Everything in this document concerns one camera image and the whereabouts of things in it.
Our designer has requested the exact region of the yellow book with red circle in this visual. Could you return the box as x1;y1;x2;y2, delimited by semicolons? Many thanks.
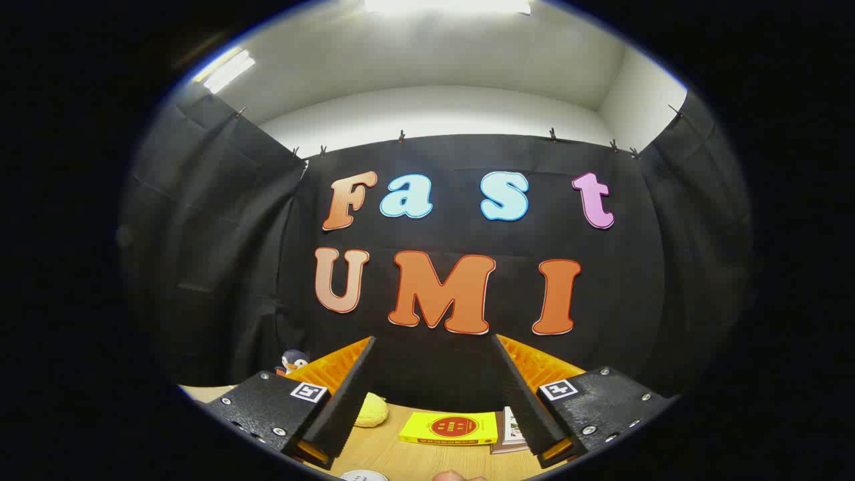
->
399;411;499;446

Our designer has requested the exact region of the brown spine paperback book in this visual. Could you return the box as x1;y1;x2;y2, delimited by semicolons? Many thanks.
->
491;411;532;455

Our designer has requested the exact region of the ceiling light panel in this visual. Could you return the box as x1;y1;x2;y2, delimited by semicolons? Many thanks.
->
194;47;257;94
364;0;532;15

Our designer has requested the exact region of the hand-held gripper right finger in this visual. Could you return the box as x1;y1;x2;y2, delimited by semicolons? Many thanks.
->
491;333;674;470

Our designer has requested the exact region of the penguin plush toy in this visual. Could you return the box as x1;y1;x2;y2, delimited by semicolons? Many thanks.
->
275;349;310;377

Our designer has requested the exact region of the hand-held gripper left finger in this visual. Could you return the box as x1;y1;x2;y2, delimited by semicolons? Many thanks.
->
200;335;378;472

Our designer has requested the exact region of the yellow plush bun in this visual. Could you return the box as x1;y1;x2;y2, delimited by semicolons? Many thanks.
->
354;392;389;428

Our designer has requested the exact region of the black backdrop cloth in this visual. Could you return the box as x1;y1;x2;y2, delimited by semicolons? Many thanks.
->
117;84;755;415

